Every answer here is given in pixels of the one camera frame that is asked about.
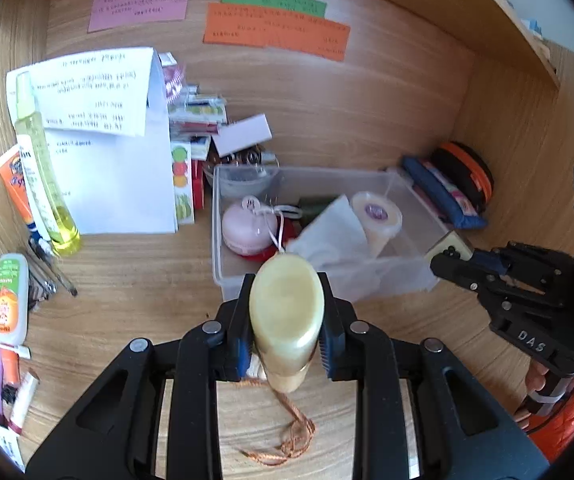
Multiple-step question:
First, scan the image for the black pen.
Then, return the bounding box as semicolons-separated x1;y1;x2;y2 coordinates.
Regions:
30;237;79;298

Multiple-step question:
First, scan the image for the green paper note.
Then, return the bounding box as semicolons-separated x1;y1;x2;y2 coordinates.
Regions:
219;0;328;20

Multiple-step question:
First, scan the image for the black and orange round case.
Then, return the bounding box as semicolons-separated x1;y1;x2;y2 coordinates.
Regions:
429;142;494;213

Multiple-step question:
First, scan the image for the green and white tube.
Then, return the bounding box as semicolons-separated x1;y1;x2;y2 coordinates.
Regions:
0;252;29;346

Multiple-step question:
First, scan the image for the person's right hand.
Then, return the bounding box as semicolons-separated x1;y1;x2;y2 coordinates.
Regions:
514;360;548;427

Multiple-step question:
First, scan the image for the fruit sticker sheet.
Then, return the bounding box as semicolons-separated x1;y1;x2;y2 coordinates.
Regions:
169;141;195;225

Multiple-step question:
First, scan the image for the braided cord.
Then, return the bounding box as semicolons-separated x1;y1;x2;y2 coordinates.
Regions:
239;380;317;466

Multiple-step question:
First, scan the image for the white lip balm tube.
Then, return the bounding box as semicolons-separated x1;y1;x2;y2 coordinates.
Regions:
8;370;40;436

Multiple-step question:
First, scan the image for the white handwritten paper sheet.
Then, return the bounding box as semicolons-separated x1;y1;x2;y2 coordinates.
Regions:
6;47;163;137

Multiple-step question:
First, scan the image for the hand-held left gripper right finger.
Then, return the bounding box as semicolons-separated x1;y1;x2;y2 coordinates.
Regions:
317;272;550;480

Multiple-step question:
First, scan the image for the orange paper note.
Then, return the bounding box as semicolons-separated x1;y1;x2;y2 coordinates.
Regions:
203;2;352;62

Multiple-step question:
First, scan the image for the yellow spray bottle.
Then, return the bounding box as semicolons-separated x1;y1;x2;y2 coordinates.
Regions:
14;71;82;257

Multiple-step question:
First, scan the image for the small white box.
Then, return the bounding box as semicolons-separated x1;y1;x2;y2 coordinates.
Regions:
215;114;273;157

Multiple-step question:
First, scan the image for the white bowl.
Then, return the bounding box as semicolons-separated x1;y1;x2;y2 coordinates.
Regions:
217;167;275;201

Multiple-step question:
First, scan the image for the beige sunscreen bottle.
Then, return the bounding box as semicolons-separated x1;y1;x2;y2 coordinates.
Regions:
248;253;325;393

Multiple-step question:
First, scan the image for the pile of small packets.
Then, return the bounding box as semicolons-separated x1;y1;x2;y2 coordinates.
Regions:
159;52;230;211

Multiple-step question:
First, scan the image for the white drawstring cloth bag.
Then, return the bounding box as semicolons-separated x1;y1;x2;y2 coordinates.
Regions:
254;195;438;302

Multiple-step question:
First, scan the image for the blue pouch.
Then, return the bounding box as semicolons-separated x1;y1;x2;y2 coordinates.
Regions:
399;155;488;231

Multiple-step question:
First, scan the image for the pale pink round case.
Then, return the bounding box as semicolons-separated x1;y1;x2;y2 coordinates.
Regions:
222;195;283;256

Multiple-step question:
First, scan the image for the clear plastic storage box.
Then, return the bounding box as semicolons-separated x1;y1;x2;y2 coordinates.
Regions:
211;165;450;303

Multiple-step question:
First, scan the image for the frosted plastic cup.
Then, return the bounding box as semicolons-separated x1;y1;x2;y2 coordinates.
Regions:
351;191;404;258

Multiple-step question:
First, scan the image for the mahjong tile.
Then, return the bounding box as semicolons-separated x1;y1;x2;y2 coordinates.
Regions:
424;230;475;266

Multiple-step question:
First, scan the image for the wooden shelf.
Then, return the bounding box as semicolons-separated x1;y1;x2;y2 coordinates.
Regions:
452;0;562;88

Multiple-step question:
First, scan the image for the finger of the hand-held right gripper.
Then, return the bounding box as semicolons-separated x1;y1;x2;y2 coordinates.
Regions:
472;241;574;307
429;251;510;313

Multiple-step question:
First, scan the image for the orange tube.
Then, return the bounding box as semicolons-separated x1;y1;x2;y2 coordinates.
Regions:
0;144;35;233

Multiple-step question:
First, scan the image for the dark green glass jar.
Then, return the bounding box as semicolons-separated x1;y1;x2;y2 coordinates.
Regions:
297;195;343;227

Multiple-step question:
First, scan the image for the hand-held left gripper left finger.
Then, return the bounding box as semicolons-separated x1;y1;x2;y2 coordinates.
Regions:
26;272;258;480

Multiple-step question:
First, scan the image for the white notepad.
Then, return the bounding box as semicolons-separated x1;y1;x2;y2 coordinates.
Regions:
42;57;178;235

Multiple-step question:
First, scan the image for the wooden desk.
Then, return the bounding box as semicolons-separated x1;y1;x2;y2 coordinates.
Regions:
0;0;574;480

